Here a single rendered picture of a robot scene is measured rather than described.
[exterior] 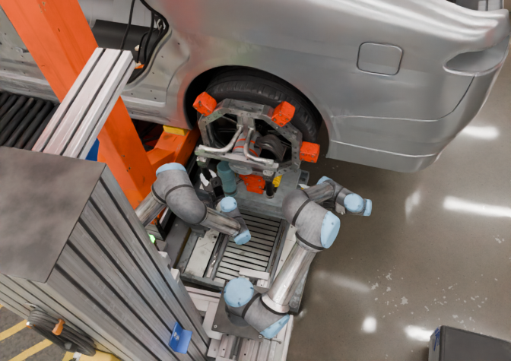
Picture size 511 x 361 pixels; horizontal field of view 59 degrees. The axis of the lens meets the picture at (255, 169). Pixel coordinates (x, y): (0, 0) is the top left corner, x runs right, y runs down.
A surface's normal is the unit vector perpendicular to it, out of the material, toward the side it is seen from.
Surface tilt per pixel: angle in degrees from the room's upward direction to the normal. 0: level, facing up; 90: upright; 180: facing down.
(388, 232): 0
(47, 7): 90
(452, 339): 0
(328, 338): 0
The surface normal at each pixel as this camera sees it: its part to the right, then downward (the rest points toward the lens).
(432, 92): -0.22, 0.81
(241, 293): -0.17, -0.63
